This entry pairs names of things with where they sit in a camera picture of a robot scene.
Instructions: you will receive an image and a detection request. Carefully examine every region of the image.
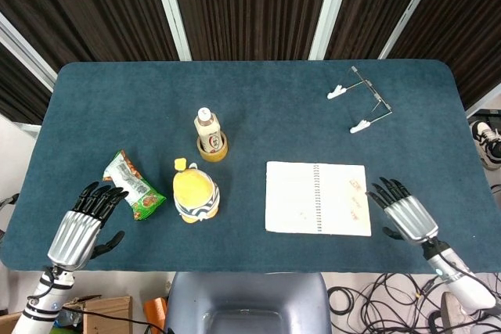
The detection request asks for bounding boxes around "blue felt table mat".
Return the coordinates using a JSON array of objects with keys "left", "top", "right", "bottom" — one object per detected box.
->
[{"left": 0, "top": 59, "right": 501, "bottom": 275}]

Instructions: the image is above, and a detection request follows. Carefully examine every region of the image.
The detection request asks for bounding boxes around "white spiral notebook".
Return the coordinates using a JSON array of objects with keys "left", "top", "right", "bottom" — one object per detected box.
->
[{"left": 265, "top": 160, "right": 373, "bottom": 238}]

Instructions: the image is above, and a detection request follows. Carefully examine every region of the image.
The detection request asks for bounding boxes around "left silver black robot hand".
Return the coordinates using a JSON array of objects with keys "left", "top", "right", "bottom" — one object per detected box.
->
[{"left": 47, "top": 181, "right": 130, "bottom": 272}]

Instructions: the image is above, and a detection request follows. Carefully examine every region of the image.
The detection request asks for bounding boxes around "milk tea bottle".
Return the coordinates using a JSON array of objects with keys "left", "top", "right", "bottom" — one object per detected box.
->
[{"left": 193, "top": 107, "right": 223, "bottom": 154}]

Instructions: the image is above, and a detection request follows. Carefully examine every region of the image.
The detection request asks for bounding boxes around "cardboard box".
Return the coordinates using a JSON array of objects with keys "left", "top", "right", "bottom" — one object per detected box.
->
[{"left": 0, "top": 295, "right": 134, "bottom": 334}]

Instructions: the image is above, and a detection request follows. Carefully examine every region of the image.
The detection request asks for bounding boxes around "green snack bag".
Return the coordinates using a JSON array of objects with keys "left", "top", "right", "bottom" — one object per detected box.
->
[{"left": 102, "top": 149, "right": 168, "bottom": 221}]

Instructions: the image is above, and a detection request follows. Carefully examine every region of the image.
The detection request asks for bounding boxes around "orange foam roll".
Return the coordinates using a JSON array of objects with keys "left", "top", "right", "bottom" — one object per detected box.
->
[{"left": 142, "top": 296, "right": 168, "bottom": 334}]

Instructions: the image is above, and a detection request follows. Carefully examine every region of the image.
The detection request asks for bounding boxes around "metal wire book stand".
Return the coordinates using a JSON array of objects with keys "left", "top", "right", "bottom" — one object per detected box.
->
[{"left": 326, "top": 65, "right": 394, "bottom": 135}]

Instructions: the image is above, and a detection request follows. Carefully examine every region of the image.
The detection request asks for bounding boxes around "yellow plush duck toy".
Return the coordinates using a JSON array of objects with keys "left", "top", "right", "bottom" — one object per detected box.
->
[{"left": 172, "top": 157, "right": 221, "bottom": 225}]

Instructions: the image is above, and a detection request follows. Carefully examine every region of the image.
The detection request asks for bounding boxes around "black white sneaker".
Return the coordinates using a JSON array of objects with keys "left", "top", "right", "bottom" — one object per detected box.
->
[{"left": 469, "top": 120, "right": 501, "bottom": 171}]

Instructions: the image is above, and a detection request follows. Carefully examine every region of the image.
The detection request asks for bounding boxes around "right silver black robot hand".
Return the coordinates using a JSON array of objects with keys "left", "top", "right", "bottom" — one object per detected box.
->
[{"left": 366, "top": 177, "right": 439, "bottom": 247}]

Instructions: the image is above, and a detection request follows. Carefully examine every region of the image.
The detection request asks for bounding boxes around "black cable bundle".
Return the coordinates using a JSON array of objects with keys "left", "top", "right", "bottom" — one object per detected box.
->
[{"left": 326, "top": 271, "right": 501, "bottom": 334}]

